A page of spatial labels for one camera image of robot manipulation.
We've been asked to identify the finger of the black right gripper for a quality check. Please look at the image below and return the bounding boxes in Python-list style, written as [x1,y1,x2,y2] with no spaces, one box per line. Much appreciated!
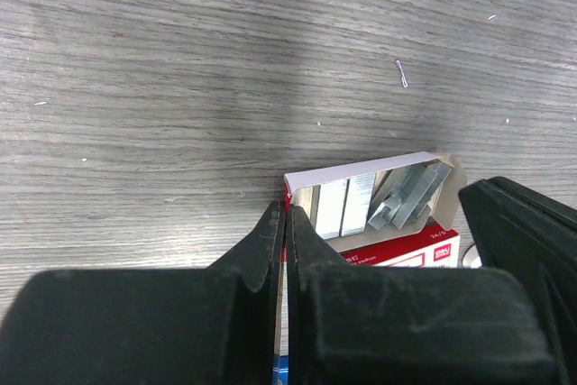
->
[459,177,576,384]

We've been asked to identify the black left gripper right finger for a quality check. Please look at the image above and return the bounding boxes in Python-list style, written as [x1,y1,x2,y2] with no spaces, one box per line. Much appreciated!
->
[286,206,557,384]

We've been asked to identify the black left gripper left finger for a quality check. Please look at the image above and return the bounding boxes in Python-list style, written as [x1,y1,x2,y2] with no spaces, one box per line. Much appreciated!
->
[1,201,285,384]

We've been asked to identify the silver staple strip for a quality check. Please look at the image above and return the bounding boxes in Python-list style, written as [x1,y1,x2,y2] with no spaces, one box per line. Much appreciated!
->
[315,179,347,240]
[340,173,376,236]

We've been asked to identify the red staple box sleeve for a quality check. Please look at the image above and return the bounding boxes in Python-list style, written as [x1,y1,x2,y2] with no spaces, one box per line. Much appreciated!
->
[283,214,461,268]

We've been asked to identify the loose angled staple strips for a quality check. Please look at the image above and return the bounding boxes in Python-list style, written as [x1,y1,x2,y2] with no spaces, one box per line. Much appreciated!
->
[367,162,453,230]

